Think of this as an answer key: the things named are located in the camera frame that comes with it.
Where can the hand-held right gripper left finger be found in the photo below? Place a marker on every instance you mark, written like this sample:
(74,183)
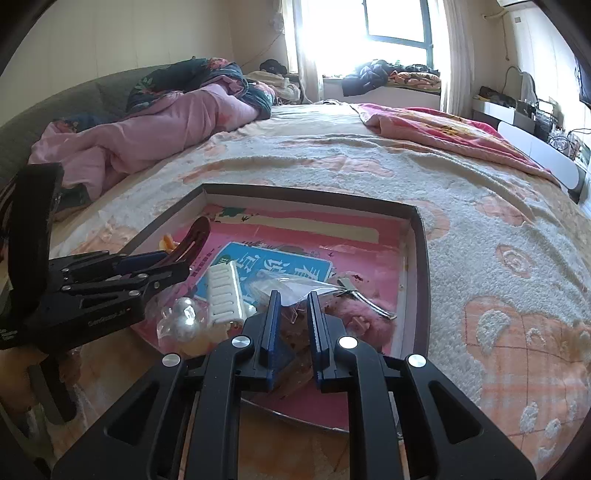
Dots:
(270,355)

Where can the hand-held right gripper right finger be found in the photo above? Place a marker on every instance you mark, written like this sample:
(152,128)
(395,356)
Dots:
(317,344)

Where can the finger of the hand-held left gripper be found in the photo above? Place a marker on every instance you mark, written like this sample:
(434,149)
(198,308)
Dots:
(138,263)
(157,279)

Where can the clear plastic bag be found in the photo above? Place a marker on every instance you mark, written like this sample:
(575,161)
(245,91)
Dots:
(295,295)

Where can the pink fluffy hair clip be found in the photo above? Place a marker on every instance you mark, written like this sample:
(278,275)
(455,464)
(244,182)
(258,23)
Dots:
(369,328)

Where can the brown hair claw clip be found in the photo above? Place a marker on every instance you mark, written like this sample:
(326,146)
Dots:
(194,235)

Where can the white hair claw clip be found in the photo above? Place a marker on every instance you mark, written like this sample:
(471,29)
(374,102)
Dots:
(224,290)

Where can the dark brown cardboard box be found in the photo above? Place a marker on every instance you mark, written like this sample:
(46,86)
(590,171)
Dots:
(418,277)

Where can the person's left hand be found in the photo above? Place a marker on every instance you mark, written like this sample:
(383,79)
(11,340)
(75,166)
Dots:
(11,374)

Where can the pearl beads in clear bag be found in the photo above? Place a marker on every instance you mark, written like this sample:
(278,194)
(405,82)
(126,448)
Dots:
(184,313)

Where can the silver metal hair clip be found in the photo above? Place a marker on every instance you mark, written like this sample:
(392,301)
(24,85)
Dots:
(369,304)

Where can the pink blue printed sheet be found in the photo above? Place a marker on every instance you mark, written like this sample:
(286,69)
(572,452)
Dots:
(355,244)

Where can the grey green headboard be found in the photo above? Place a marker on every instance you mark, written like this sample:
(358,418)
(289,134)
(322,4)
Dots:
(60,101)

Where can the pink quilt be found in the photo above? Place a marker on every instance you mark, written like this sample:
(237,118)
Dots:
(175,120)

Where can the dark floral quilt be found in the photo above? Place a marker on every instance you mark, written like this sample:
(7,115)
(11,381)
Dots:
(184,74)

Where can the cream orange bed blanket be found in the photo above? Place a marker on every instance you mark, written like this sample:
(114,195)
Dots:
(485,230)

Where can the beige bedding bundle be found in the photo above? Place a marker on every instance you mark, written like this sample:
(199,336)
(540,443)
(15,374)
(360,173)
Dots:
(277,87)

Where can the black cloth bundle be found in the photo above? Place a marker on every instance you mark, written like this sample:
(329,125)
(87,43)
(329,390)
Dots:
(272,66)

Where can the pink patterned blanket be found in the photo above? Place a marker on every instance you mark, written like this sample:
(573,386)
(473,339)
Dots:
(438,131)

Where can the white window bench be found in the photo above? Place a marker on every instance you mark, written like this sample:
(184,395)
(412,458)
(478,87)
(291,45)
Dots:
(392,97)

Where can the sheer white curtain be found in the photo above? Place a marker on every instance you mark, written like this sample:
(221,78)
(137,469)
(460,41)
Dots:
(304,50)
(455,55)

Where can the dark jacket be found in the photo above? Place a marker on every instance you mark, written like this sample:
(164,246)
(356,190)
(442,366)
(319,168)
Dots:
(369,76)

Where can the orange floral cloth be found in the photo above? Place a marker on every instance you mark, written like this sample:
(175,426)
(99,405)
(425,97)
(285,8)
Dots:
(415,78)

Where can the white dresser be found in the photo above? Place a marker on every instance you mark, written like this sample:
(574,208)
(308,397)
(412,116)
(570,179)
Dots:
(494,108)

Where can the white footboard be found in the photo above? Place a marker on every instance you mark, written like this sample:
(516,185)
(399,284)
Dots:
(545,152)

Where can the arched mirror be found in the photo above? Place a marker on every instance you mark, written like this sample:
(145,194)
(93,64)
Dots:
(521,85)

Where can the window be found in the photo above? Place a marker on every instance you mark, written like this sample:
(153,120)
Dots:
(397,23)

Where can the black wall television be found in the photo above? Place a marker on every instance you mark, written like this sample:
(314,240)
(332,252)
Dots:
(584,83)

